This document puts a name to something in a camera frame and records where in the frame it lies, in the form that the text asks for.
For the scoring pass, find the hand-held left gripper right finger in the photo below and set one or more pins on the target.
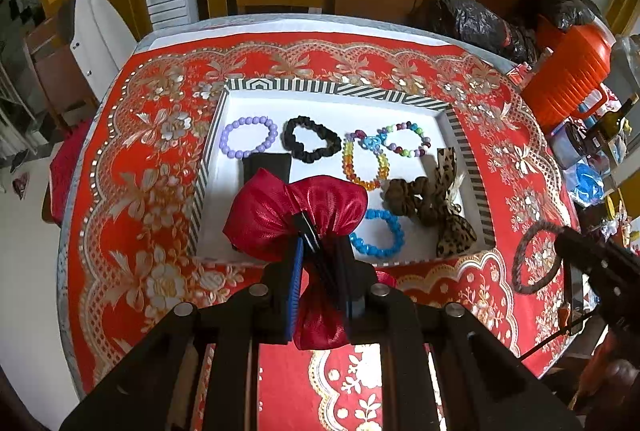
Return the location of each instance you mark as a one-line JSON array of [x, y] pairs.
[[356, 306]]

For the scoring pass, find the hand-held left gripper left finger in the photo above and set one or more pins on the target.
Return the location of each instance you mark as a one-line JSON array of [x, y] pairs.
[[295, 291]]

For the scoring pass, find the red floral tablecloth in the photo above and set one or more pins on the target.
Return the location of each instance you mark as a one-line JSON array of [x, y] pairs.
[[140, 171]]

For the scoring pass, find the white tray with striped rim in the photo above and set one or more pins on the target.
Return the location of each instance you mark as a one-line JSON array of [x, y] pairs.
[[325, 111]]

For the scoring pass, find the leopard print bow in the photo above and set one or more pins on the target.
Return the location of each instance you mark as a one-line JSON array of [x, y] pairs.
[[452, 231]]

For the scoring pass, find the black scrunchie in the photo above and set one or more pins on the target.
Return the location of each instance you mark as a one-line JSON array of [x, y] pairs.
[[292, 128]]

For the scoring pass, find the black plastic bag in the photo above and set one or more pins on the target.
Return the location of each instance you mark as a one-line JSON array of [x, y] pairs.
[[470, 26], [560, 3]]

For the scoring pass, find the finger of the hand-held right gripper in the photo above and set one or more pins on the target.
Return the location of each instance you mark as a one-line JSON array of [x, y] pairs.
[[580, 248]]

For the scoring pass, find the orange plastic jug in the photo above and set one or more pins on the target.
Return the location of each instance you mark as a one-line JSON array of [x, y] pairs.
[[565, 76]]

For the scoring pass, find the blue plastic bag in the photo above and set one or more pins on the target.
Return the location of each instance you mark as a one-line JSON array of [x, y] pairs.
[[587, 183]]

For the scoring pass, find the brown leopard print scrunchie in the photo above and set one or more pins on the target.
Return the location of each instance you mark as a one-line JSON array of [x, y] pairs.
[[400, 196]]

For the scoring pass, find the dark glass bottle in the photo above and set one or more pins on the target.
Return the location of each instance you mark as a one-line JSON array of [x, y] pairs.
[[612, 116]]

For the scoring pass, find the red satin scrunchie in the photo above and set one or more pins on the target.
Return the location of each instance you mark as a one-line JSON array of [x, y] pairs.
[[265, 221]]

